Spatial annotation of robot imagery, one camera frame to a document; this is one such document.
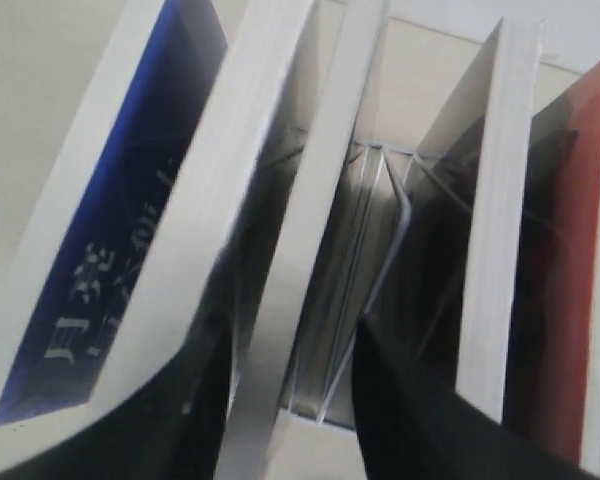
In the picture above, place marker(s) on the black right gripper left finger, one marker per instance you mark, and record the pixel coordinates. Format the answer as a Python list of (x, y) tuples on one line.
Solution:
[(171, 428)]

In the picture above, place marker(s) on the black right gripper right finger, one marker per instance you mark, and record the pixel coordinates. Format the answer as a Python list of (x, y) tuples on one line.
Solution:
[(411, 425)]

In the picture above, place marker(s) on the blue moon cover book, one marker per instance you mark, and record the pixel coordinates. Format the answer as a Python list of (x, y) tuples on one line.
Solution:
[(82, 251)]

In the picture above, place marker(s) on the red teal spine book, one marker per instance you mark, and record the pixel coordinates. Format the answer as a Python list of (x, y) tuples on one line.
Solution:
[(552, 408)]

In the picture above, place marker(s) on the black white spine book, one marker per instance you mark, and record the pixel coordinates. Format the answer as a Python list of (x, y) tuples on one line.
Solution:
[(252, 420)]

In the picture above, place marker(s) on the white wire book rack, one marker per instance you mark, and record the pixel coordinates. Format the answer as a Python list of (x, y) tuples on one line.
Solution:
[(375, 183)]

